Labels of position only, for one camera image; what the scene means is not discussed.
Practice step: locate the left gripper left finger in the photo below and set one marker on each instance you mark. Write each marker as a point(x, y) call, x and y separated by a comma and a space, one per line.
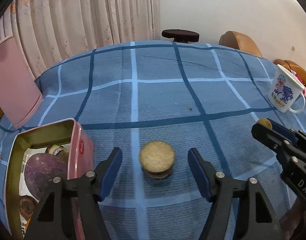
point(53, 217)

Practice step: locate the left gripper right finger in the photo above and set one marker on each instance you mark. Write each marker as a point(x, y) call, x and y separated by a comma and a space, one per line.
point(256, 218)

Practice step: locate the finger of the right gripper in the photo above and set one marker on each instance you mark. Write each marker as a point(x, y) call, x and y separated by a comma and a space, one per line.
point(282, 147)
point(298, 138)

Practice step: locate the yellow-brown longan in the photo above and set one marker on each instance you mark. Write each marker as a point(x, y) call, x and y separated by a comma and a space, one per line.
point(265, 122)

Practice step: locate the dark passion fruit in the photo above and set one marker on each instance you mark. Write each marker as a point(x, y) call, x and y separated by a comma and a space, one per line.
point(27, 205)

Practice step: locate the purple round turnip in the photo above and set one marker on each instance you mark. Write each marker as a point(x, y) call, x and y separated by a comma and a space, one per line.
point(39, 171)

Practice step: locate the sandwich cookie stack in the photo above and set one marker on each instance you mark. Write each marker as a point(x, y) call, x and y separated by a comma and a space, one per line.
point(157, 159)
point(59, 151)

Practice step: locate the person's right hand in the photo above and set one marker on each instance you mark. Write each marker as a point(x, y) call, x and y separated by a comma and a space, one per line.
point(293, 223)

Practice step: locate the printed paper leaflet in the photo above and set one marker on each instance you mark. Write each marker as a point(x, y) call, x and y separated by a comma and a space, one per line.
point(23, 190)

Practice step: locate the white cartoon mug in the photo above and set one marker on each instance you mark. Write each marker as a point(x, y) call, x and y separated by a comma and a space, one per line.
point(285, 90)

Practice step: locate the brown leather sofa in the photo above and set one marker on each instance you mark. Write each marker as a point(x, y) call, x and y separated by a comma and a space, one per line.
point(290, 65)

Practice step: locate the pink metal tin box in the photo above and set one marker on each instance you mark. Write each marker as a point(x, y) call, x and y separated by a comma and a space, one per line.
point(68, 133)

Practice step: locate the brown leather armchair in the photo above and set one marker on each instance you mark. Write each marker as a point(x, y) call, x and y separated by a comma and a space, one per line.
point(240, 41)

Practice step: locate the blue plaid tablecloth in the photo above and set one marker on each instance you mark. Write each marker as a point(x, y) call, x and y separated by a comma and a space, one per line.
point(199, 96)

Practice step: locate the pink cylindrical kettle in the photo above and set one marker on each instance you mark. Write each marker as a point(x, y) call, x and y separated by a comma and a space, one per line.
point(19, 95)

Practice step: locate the dark round stool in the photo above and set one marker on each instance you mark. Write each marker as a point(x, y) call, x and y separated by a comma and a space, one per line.
point(179, 35)

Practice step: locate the floral beige curtain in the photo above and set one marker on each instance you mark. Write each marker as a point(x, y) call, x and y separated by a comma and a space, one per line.
point(49, 31)

